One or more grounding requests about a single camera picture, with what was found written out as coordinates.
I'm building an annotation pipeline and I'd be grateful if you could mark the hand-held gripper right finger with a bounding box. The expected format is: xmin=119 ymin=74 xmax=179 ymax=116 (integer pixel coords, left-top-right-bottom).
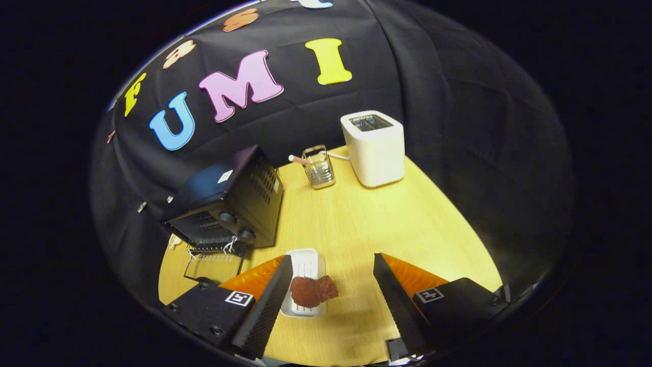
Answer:
xmin=373 ymin=252 xmax=511 ymax=357

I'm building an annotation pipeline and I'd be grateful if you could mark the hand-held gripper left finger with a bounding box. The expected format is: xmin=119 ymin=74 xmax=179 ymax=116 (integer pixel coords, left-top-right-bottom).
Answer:
xmin=159 ymin=254 xmax=294 ymax=360

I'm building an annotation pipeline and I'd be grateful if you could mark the red meat piece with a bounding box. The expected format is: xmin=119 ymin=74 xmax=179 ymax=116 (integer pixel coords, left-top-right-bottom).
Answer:
xmin=290 ymin=275 xmax=339 ymax=308

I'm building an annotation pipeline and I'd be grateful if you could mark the black toaster oven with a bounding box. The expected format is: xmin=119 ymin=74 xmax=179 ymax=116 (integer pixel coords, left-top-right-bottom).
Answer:
xmin=162 ymin=144 xmax=284 ymax=284

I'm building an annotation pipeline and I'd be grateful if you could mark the white food tray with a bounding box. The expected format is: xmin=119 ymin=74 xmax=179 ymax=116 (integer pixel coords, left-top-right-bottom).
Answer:
xmin=280 ymin=248 xmax=327 ymax=318

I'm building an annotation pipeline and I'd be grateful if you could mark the white pop-up toaster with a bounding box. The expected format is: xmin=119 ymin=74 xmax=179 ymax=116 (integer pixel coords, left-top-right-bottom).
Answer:
xmin=340 ymin=110 xmax=405 ymax=188

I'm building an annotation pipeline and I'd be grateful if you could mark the metal wire utensil holder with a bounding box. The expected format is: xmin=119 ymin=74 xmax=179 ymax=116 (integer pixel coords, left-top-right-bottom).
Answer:
xmin=302 ymin=145 xmax=336 ymax=190

